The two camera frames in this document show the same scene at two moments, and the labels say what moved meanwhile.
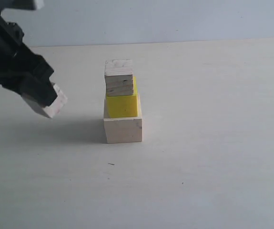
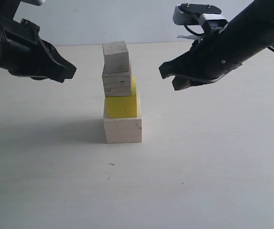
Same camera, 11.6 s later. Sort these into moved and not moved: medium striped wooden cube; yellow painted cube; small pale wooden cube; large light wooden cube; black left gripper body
Moved: small pale wooden cube; black left gripper body
Not moved: medium striped wooden cube; yellow painted cube; large light wooden cube
